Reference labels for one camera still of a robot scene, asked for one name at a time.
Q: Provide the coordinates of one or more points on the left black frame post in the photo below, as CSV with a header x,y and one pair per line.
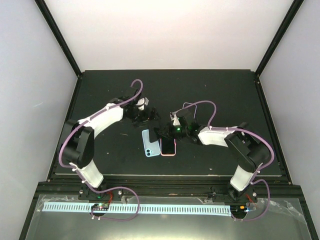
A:
x,y
46,13

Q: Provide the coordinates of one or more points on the right black frame post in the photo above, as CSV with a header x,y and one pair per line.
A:
x,y
282,29

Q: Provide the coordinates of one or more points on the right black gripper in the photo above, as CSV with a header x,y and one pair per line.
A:
x,y
170,133

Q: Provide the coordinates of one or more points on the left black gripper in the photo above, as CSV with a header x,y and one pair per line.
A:
x,y
147,117

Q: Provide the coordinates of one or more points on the black front aluminium rail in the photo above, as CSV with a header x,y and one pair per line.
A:
x,y
217,191

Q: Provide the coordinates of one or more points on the black frame post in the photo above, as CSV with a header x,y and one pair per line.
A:
x,y
282,29
46,13

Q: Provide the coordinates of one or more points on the pink-edged phone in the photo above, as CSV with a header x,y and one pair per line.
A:
x,y
168,147

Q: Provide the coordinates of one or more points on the white slotted cable duct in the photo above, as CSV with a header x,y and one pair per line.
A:
x,y
120,208

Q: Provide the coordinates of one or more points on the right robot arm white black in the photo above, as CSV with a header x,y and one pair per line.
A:
x,y
250,150

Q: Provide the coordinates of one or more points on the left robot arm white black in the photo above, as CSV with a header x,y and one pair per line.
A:
x,y
76,147

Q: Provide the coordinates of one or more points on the black phone case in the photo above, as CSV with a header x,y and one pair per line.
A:
x,y
152,135

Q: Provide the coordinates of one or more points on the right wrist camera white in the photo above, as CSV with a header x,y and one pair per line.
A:
x,y
174,119

